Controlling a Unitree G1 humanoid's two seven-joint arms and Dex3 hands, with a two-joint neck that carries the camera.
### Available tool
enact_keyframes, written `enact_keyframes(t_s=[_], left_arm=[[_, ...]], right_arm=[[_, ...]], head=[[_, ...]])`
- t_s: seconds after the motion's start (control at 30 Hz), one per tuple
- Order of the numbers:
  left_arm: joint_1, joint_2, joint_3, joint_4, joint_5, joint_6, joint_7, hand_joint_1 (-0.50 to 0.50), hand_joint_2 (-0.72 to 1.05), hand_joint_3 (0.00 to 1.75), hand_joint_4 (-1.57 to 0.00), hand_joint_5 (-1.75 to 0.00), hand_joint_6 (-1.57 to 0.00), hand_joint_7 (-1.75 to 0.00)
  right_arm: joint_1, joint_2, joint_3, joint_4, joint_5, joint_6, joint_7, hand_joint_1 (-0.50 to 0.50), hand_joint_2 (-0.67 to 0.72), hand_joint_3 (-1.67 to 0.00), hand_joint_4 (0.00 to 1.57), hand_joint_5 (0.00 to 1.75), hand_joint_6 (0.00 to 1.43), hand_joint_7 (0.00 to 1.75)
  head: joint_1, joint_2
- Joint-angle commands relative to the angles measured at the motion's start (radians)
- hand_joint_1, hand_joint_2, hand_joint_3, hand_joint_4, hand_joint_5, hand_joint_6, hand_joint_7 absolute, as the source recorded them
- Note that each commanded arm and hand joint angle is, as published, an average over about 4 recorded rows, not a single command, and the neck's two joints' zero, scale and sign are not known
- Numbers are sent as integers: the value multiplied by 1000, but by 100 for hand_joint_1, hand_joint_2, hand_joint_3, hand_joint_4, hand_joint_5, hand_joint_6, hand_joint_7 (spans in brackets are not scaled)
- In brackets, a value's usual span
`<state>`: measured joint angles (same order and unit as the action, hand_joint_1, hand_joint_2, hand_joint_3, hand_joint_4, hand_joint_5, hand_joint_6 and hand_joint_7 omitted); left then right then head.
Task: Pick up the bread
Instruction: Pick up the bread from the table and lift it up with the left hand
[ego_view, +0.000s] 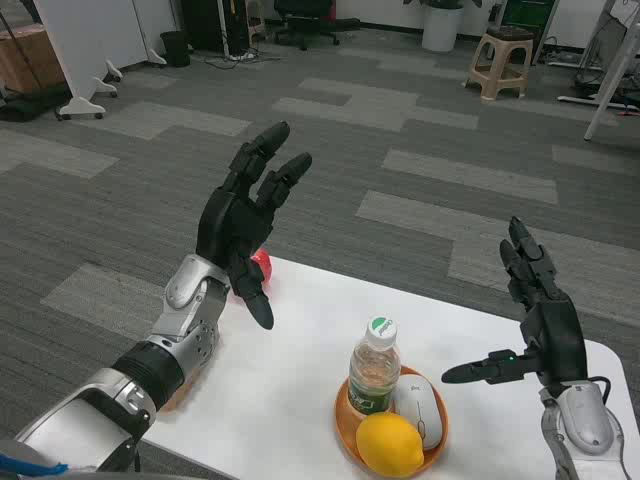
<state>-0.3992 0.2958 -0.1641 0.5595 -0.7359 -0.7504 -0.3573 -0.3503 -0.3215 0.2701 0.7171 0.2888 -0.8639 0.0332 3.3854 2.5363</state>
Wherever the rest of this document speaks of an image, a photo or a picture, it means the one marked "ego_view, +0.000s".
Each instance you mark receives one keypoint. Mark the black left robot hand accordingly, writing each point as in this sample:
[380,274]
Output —
[232,220]

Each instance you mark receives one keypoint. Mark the white computer mouse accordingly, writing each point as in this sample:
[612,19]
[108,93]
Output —
[422,405]

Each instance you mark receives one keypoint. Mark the white plant pot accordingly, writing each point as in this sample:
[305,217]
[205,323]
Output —
[442,27]

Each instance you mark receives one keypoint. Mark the white flat desk foot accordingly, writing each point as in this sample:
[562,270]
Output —
[582,100]

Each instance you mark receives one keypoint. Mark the black bag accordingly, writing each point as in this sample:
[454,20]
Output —
[30,102]

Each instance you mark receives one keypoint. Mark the beige plastic stool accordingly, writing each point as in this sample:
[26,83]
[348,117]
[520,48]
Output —
[505,45]

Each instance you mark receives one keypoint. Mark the yellow lemon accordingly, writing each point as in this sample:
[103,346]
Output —
[387,445]

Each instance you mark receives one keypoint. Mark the black trash bin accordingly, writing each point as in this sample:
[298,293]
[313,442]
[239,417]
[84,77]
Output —
[175,47]

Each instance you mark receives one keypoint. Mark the brown cardboard box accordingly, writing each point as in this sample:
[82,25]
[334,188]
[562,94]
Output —
[25,55]

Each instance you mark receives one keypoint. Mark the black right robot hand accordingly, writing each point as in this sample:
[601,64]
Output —
[557,330]

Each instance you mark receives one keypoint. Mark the wide white partition panel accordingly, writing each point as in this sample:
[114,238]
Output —
[85,35]

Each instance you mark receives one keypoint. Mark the green board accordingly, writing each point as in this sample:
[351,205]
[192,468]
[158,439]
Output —
[527,12]

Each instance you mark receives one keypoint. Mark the black office chair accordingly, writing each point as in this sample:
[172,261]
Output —
[305,25]

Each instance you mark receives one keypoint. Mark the narrow white partition panel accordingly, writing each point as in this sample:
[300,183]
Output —
[155,20]

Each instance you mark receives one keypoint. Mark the orange round plate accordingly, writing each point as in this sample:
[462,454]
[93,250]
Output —
[344,420]

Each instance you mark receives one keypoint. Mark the white slanted desk leg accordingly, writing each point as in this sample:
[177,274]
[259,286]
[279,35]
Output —
[607,92]

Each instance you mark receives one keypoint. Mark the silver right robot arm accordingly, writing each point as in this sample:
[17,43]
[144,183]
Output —
[585,420]

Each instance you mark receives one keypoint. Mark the red apple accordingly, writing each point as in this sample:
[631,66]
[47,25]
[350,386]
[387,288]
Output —
[263,264]

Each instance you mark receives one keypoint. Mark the clear water bottle white cap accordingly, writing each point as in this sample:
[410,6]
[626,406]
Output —
[372,370]

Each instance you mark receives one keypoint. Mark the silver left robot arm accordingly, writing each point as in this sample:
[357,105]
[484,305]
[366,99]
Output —
[185,290]

